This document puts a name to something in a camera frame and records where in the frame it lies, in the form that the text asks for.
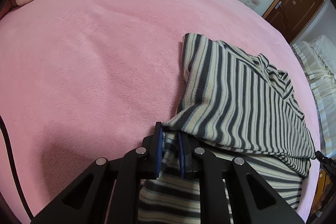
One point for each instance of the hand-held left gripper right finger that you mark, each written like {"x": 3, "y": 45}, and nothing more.
{"x": 182, "y": 155}

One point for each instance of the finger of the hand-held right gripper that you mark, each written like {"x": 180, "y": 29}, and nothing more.
{"x": 325, "y": 161}

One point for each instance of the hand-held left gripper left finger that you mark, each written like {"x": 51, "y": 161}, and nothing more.
{"x": 157, "y": 150}

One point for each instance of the striped long-sleeve shirt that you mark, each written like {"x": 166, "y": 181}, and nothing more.
{"x": 236, "y": 98}

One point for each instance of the wooden dresser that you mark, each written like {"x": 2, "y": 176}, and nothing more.
{"x": 321, "y": 192}

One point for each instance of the lace covered piano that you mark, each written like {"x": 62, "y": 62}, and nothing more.
{"x": 323, "y": 77}

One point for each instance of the pink bed blanket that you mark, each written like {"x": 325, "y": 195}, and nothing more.
{"x": 92, "y": 56}

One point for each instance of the brown wooden door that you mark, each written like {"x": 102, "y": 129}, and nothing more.
{"x": 294, "y": 3}

